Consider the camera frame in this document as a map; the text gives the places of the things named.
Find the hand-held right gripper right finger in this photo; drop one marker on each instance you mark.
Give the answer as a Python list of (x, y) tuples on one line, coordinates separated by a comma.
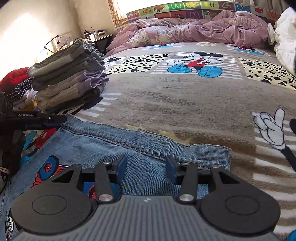
[(171, 168)]

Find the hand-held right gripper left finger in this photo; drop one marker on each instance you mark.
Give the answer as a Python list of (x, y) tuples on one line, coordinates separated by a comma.
[(121, 166)]

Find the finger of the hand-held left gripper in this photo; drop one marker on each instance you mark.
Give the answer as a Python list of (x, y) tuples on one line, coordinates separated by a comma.
[(55, 118), (46, 125)]

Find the blue denim jacket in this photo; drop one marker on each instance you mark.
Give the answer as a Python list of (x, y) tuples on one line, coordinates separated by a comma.
[(104, 143)]

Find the stack of colourful folded clothes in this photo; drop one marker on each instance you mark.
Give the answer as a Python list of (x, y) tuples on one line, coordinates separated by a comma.
[(16, 78)]

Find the stack of grey folded clothes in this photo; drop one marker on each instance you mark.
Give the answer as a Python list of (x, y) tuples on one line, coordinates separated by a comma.
[(69, 76)]

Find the person's left hand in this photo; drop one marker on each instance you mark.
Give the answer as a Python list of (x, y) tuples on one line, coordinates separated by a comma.
[(19, 150)]

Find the cartoon printed brown blanket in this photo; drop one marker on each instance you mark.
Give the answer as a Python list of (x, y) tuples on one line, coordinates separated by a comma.
[(185, 99)]

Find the black desk lamp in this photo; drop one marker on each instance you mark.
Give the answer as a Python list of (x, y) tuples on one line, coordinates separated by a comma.
[(51, 41)]

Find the framed picture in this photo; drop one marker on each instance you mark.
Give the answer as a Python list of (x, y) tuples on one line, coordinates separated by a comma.
[(63, 40)]

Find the dark desk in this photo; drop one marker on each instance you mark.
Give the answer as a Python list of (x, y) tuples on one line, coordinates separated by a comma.
[(101, 41)]

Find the purple duvet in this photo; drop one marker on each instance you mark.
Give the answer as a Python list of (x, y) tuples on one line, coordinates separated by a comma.
[(208, 30)]

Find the colourful alphabet play mat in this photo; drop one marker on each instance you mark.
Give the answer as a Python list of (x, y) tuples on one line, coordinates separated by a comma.
[(180, 9)]

